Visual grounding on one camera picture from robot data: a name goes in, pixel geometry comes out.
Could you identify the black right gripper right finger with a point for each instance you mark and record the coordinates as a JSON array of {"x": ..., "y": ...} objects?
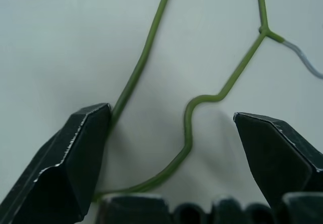
[{"x": 280, "y": 158}]

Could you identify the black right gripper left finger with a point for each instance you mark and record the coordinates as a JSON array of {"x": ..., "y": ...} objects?
[{"x": 58, "y": 163}]

